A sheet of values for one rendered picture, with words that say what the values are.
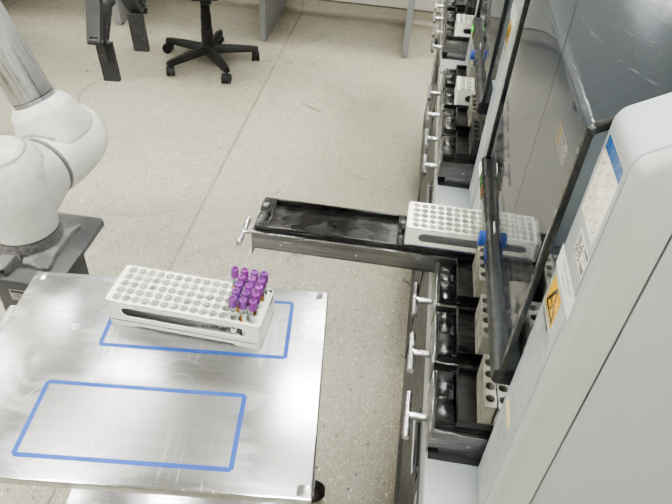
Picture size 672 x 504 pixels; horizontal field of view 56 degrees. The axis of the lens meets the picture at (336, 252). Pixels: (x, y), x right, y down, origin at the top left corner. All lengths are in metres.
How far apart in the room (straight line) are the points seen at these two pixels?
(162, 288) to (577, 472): 0.77
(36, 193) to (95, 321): 0.38
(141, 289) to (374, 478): 1.04
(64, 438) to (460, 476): 0.66
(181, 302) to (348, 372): 1.11
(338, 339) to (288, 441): 1.25
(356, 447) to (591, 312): 1.39
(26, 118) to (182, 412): 0.84
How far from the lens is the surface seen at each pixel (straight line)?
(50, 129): 1.63
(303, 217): 1.50
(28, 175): 1.52
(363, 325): 2.35
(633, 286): 0.72
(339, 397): 2.14
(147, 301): 1.22
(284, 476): 1.04
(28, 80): 1.65
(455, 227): 1.43
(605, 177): 0.70
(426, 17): 4.95
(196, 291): 1.21
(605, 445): 0.94
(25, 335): 1.30
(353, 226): 1.49
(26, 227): 1.57
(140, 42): 1.32
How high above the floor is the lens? 1.73
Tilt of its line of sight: 41 degrees down
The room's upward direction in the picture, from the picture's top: 4 degrees clockwise
